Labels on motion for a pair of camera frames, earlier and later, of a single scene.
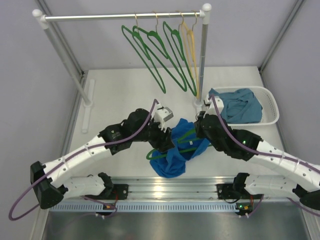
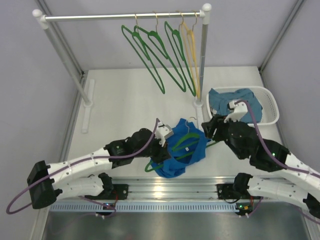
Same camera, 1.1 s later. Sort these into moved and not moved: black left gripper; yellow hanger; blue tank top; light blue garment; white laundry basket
Moved: black left gripper
Not moved: yellow hanger; blue tank top; light blue garment; white laundry basket
